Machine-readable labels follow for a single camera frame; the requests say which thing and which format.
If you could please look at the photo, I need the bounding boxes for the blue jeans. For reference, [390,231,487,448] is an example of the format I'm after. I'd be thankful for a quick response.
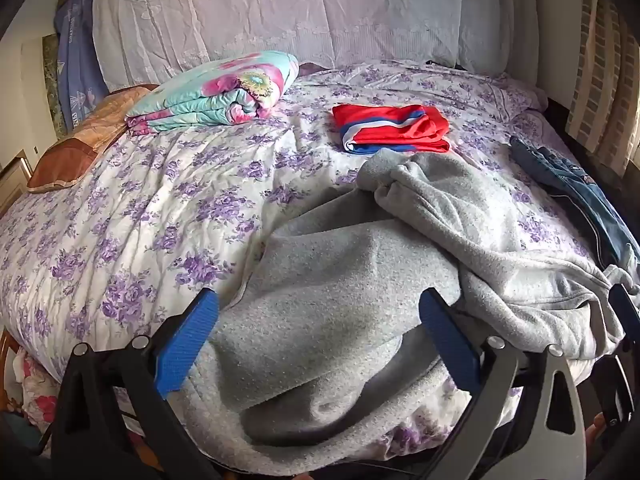
[510,136,640,268]

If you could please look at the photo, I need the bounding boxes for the green framed picture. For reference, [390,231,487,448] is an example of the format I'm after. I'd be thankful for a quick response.
[42,35,63,126]

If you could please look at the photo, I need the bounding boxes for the purple floral bedspread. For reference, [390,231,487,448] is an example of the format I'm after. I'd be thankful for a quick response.
[0,60,601,466]

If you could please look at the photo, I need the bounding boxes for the folded red shorts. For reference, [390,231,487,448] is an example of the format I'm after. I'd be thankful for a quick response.
[332,104,452,155]

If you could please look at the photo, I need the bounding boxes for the beige bedside table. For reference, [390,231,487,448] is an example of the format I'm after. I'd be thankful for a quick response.
[0,150,33,216]

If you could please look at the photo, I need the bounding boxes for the blue patterned hanging cloth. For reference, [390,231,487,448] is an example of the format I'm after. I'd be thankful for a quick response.
[54,0,108,133]

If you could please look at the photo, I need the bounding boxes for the grey sweatshirt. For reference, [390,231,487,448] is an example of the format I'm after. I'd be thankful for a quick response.
[207,149,628,448]

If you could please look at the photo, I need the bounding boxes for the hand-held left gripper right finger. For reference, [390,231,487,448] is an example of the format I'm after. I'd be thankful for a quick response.
[419,287,586,480]

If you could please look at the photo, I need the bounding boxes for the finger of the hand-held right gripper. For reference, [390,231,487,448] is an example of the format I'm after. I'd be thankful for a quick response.
[598,283,640,426]

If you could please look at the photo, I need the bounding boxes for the folded floral quilt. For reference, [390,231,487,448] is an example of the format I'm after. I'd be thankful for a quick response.
[125,51,300,136]

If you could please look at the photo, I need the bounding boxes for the beige checked curtain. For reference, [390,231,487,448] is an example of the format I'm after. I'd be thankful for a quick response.
[565,0,640,176]

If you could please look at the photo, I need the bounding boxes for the lilac headboard cover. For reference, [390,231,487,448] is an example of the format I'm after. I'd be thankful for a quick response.
[92,0,538,86]

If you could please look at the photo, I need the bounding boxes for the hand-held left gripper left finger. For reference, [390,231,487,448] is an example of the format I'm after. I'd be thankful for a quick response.
[50,287,221,480]

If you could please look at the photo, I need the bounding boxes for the pink floral sheet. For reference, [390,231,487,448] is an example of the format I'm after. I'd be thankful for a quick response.
[10,350,61,428]

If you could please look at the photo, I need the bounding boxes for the orange brown pillow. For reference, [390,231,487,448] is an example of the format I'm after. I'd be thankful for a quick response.
[27,85,158,193]

